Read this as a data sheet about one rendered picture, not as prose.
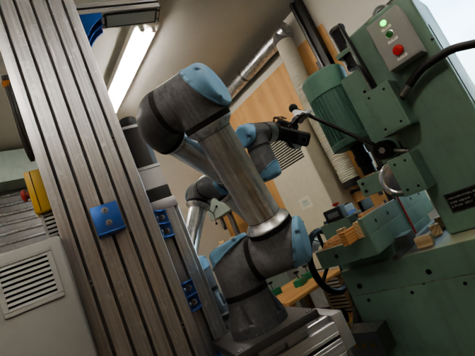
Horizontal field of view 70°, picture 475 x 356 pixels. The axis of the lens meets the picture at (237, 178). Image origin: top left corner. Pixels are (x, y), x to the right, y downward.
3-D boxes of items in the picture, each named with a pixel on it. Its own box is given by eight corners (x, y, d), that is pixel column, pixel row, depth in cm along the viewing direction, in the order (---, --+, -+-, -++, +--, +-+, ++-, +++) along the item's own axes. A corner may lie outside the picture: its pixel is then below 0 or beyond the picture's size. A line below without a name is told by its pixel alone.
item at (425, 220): (384, 237, 150) (380, 229, 150) (432, 223, 135) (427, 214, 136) (342, 270, 121) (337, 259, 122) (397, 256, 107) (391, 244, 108)
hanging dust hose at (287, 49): (350, 187, 291) (283, 49, 316) (367, 180, 278) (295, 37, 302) (339, 192, 281) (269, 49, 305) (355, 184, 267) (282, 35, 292)
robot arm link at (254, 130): (239, 155, 108) (228, 131, 110) (261, 150, 116) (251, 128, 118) (254, 143, 103) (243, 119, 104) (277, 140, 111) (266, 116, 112)
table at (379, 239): (370, 229, 164) (365, 217, 165) (434, 208, 143) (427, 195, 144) (300, 275, 121) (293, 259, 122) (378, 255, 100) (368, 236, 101)
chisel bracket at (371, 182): (373, 198, 133) (363, 178, 135) (407, 184, 124) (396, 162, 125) (365, 201, 128) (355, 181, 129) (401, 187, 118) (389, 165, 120)
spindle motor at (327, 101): (347, 152, 143) (315, 89, 148) (385, 132, 131) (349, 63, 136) (326, 157, 131) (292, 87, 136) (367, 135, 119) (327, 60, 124)
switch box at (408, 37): (396, 73, 107) (372, 30, 110) (427, 52, 100) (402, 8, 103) (389, 71, 102) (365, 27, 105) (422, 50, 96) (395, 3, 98)
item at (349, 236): (411, 202, 145) (407, 193, 145) (416, 200, 143) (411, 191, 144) (344, 246, 100) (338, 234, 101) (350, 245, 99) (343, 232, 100)
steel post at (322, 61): (445, 306, 253) (292, 8, 299) (461, 305, 244) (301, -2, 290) (440, 312, 247) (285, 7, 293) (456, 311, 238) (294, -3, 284)
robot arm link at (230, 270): (235, 289, 96) (216, 244, 99) (276, 273, 92) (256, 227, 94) (216, 303, 85) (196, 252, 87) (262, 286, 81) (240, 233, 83)
